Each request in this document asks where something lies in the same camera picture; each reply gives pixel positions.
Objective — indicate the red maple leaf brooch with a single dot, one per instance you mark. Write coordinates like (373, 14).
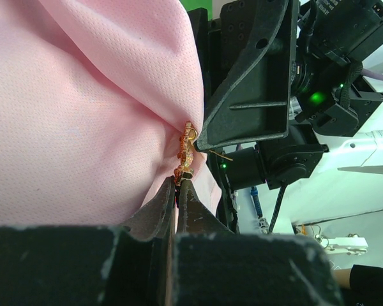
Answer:
(185, 171)

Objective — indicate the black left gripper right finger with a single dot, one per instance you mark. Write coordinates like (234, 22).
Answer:
(213, 266)

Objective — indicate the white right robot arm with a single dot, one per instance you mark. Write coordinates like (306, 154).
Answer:
(281, 162)

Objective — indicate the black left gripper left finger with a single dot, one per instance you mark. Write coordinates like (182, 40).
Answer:
(122, 264)

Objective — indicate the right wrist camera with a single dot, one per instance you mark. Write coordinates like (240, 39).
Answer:
(335, 38)

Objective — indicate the pink t-shirt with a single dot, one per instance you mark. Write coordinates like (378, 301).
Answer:
(94, 96)

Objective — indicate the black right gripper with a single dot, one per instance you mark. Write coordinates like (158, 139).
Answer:
(246, 58)

